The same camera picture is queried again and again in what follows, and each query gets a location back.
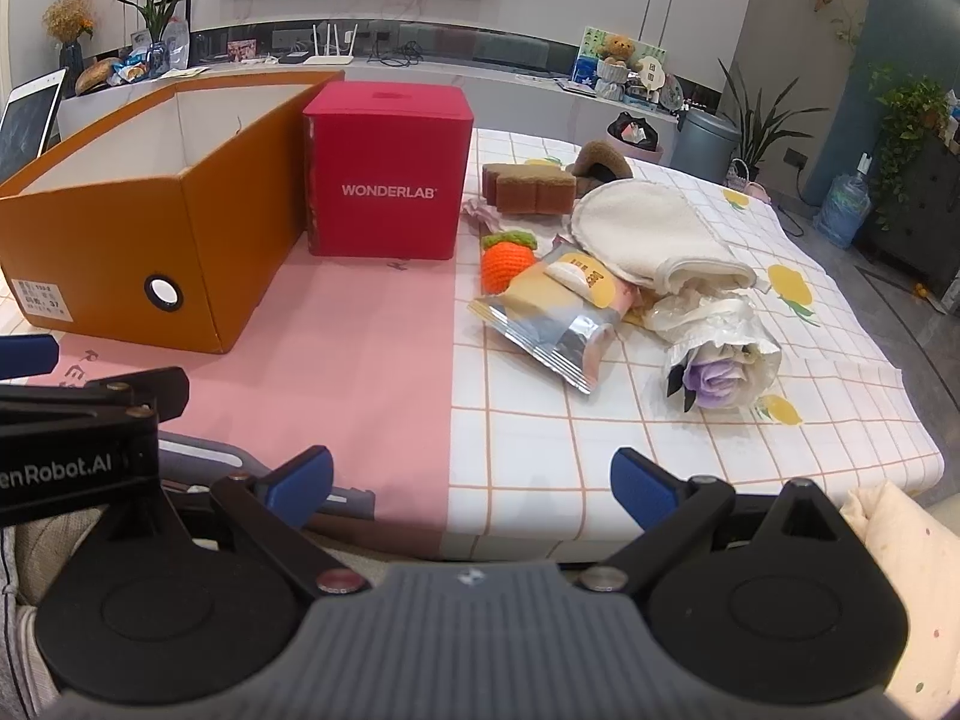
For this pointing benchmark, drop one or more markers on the white wifi router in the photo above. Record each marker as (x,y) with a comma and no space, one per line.
(332,47)

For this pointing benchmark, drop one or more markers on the orange crochet carrot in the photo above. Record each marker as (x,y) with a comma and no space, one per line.
(504,256)

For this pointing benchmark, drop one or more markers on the white round towel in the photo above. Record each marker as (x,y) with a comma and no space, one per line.
(651,236)

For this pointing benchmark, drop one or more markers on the brown plush toy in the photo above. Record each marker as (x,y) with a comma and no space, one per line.
(597,164)

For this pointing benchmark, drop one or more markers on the white tablet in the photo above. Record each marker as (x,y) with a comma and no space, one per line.
(27,121)

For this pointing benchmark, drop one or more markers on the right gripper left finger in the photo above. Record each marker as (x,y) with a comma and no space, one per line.
(267,515)

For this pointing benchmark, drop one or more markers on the potted plant by bin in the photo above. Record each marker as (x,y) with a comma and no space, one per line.
(761,123)

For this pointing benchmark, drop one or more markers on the orange cardboard box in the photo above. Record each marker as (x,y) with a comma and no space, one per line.
(164,222)

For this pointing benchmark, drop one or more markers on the dried yellow flowers vase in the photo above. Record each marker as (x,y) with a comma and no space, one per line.
(67,21)

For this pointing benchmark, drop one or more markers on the grey pedal bin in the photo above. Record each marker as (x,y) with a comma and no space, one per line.
(704,145)

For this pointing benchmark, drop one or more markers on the pink waste basket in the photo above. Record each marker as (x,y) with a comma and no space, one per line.
(635,137)

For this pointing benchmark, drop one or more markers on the green plant in vase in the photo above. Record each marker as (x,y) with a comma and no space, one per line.
(156,15)

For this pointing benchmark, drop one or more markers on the brown bread-shaped sponge toy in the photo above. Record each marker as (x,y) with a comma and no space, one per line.
(528,189)

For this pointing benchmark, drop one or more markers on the cream dotted cushion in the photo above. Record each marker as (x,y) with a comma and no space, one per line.
(919,556)

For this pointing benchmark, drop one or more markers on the silver snack bag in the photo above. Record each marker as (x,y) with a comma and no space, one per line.
(563,311)

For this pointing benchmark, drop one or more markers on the white marble TV bench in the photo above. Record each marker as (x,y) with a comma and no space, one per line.
(500,99)

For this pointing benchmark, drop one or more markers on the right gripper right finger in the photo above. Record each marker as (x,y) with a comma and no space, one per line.
(676,517)

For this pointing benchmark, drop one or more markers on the red Wonderlab box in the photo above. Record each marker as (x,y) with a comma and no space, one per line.
(387,165)

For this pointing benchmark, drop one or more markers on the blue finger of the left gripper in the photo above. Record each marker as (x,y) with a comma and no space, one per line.
(28,355)

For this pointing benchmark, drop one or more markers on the blue water bottle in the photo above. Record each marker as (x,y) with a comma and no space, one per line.
(846,206)

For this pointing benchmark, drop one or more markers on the white checked lemon tablecloth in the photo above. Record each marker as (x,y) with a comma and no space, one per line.
(529,473)

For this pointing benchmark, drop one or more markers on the teddy bear bouquet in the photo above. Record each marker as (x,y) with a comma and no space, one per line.
(615,66)

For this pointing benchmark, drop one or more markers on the round bread loaf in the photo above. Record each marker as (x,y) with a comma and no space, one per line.
(95,75)

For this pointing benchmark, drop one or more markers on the white wrapped purple flower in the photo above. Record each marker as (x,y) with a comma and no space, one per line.
(719,354)

